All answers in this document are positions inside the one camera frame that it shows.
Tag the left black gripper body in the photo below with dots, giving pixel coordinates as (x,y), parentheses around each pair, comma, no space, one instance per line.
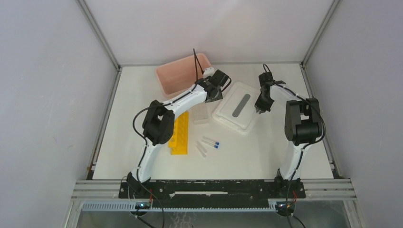
(218,96)

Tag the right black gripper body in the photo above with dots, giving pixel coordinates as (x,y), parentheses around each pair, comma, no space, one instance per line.
(264,103)

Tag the translucent white bin lid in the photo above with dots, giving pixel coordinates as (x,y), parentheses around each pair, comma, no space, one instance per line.
(236,110)

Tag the pink plastic storage bin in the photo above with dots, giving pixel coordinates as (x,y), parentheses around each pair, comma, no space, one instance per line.
(179,75)

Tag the blue capped tube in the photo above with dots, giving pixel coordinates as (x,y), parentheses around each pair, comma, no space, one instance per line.
(211,140)
(209,143)

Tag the yellow test tube rack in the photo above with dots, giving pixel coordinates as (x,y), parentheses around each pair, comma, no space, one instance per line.
(179,140)

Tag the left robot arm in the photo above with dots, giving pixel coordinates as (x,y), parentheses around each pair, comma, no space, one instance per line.
(158,124)

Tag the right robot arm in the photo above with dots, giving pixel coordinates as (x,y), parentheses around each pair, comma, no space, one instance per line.
(303,125)

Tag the clear well plate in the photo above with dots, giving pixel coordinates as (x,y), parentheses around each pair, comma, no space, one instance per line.
(200,114)

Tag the clear tube right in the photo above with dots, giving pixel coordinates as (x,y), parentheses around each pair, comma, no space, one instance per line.
(202,147)

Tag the clear tube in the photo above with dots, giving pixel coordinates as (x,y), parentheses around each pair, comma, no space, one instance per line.
(202,147)
(201,151)

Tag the clear tube left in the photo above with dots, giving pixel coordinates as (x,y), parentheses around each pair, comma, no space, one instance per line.
(201,151)

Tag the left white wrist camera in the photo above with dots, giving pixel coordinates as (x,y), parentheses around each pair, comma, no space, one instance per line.
(208,72)

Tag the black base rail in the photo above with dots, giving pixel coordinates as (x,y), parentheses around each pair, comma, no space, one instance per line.
(212,194)

